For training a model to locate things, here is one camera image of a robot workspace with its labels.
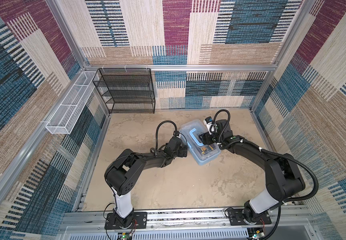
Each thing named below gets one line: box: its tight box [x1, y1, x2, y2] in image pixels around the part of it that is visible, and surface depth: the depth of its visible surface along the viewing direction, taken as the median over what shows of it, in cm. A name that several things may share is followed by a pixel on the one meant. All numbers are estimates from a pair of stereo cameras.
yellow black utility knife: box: [200, 145, 214, 154], surface depth 89 cm
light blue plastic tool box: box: [179, 119, 221, 166], surface depth 91 cm
